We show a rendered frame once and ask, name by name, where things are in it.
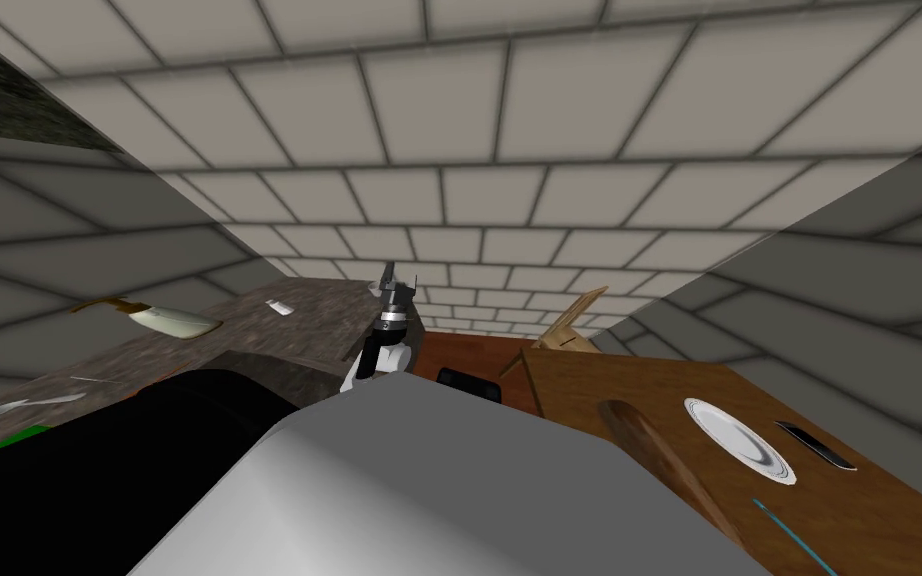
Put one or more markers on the dark brown long loaf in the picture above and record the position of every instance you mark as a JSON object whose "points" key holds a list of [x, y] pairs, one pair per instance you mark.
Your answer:
{"points": [[661, 460]]}

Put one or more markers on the silver spoon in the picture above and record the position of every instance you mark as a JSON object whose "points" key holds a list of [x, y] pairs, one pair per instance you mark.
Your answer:
{"points": [[33, 403]]}

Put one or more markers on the teal thin stick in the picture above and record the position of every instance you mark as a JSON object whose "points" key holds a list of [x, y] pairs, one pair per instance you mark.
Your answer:
{"points": [[793, 534]]}

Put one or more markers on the black flat bar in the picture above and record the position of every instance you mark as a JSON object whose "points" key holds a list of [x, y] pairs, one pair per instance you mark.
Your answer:
{"points": [[817, 446]]}

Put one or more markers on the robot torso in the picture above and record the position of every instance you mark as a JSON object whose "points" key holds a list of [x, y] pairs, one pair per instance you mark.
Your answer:
{"points": [[445, 496]]}

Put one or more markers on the white plate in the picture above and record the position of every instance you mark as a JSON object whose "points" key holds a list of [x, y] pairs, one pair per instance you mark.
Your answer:
{"points": [[737, 440]]}

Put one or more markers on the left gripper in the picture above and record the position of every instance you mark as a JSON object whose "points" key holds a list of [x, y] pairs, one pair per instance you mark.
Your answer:
{"points": [[397, 306]]}

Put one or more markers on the thin silver utensil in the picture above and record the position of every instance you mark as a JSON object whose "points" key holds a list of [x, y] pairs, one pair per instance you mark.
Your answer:
{"points": [[94, 379]]}

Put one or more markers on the brown wooden table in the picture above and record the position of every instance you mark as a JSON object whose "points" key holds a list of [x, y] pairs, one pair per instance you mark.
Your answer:
{"points": [[637, 384]]}

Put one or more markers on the light wooden chair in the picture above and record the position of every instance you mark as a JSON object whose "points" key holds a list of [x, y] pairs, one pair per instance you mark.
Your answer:
{"points": [[577, 328]]}

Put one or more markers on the small white shaker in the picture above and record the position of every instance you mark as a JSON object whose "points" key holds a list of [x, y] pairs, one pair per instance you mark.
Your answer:
{"points": [[280, 308]]}

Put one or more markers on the green flat object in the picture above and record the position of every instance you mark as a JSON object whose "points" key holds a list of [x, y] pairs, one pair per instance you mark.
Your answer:
{"points": [[13, 440]]}

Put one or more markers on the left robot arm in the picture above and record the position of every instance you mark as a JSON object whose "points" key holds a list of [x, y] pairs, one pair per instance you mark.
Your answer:
{"points": [[109, 496]]}

